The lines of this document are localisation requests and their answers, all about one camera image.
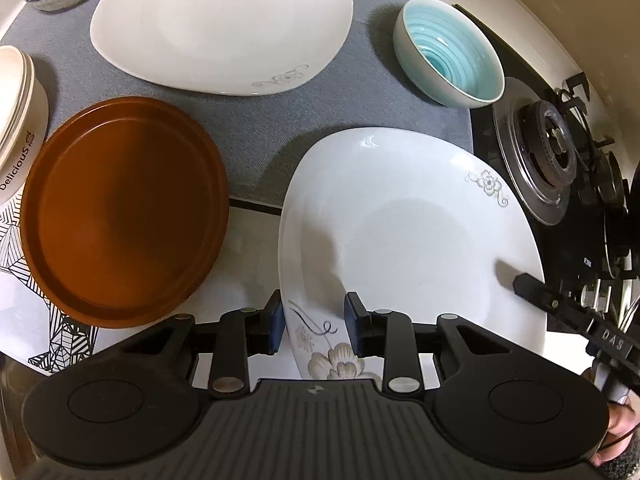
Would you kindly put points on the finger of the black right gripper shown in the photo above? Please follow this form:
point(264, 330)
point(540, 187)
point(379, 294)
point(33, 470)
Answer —
point(549, 300)

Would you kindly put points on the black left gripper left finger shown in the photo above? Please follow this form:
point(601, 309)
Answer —
point(236, 336)

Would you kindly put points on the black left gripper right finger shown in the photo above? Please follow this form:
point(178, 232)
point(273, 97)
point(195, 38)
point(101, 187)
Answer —
point(392, 336)

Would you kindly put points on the white floral plate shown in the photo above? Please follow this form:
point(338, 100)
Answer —
point(226, 47)
point(410, 223)

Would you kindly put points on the brown round plate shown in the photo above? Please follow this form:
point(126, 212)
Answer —
point(124, 212)

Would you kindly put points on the cream Delicious bowl stack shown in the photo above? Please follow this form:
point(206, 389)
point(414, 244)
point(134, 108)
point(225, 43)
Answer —
point(24, 118)

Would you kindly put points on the person's right hand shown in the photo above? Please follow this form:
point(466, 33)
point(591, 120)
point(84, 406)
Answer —
point(621, 425)

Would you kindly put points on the black pan support grate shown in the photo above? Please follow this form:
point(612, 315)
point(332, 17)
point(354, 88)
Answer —
point(600, 186)

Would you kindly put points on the grey table mat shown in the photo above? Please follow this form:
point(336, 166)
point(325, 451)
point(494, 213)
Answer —
point(261, 140)

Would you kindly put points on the geometric patterned white mat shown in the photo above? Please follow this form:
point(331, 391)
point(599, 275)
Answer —
point(37, 334)

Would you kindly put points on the light blue ceramic bowl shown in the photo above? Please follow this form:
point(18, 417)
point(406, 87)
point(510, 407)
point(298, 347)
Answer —
point(446, 56)

